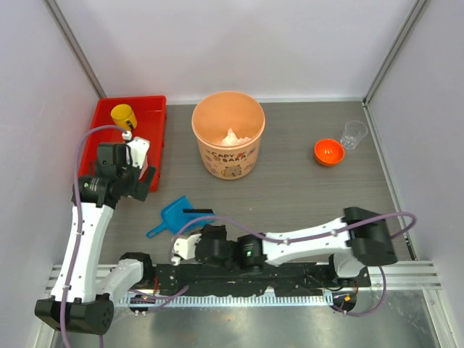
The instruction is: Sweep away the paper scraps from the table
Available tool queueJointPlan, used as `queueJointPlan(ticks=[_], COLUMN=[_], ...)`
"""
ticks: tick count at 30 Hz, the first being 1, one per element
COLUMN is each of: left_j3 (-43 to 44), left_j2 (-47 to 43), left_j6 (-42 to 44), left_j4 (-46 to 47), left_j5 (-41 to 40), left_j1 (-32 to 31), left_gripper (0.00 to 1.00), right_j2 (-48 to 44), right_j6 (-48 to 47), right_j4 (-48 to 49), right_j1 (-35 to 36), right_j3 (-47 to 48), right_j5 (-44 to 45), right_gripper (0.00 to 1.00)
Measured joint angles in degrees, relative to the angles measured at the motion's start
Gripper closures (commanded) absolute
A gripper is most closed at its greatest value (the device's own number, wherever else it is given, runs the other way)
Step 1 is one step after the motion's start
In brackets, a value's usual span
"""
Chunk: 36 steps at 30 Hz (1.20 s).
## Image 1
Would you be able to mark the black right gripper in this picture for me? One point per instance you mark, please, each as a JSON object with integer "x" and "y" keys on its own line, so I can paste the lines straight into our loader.
{"x": 208, "y": 230}

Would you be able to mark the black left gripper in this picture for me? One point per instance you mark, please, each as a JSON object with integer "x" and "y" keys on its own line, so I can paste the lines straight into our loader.
{"x": 139, "y": 190}

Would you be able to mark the blue plastic dustpan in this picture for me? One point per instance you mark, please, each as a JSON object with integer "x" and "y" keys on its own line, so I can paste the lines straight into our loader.
{"x": 173, "y": 218}

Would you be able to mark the orange capybara bucket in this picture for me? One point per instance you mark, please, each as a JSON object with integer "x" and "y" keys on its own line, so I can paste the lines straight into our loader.
{"x": 228, "y": 126}

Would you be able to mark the blue hand brush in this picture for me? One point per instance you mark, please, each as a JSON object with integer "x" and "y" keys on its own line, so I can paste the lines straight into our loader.
{"x": 198, "y": 211}

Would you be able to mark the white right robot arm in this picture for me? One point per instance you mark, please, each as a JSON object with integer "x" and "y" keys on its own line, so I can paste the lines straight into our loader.
{"x": 352, "y": 242}

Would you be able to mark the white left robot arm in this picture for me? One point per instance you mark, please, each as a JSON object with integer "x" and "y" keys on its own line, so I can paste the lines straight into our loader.
{"x": 78, "y": 302}

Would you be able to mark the red plastic bin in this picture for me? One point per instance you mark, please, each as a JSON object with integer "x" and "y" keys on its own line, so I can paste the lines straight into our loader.
{"x": 150, "y": 113}

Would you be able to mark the yellow cup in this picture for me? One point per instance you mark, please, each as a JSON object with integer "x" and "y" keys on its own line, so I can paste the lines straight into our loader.
{"x": 123, "y": 116}

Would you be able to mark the white paper scrap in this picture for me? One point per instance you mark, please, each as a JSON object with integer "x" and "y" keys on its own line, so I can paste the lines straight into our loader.
{"x": 231, "y": 139}

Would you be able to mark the orange bowl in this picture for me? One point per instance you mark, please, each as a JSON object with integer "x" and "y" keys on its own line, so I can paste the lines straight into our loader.
{"x": 328, "y": 152}

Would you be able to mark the clear plastic cup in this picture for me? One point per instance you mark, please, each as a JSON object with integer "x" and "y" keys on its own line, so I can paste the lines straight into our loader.
{"x": 354, "y": 132}

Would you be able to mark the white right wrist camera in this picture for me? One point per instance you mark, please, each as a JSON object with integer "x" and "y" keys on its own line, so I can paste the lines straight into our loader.
{"x": 184, "y": 248}

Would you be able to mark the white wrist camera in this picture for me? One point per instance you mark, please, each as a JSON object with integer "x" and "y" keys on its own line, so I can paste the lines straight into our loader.
{"x": 138, "y": 150}
{"x": 184, "y": 248}

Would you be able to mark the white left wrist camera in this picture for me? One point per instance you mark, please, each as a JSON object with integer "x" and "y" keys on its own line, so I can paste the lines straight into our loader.
{"x": 138, "y": 150}

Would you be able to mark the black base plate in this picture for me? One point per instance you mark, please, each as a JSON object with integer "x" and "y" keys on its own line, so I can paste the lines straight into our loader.
{"x": 288, "y": 280}

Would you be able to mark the white cable duct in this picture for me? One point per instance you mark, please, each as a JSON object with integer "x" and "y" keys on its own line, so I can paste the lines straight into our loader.
{"x": 267, "y": 300}

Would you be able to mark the aluminium rail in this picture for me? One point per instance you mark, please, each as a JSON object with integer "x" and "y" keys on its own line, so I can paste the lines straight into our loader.
{"x": 404, "y": 275}

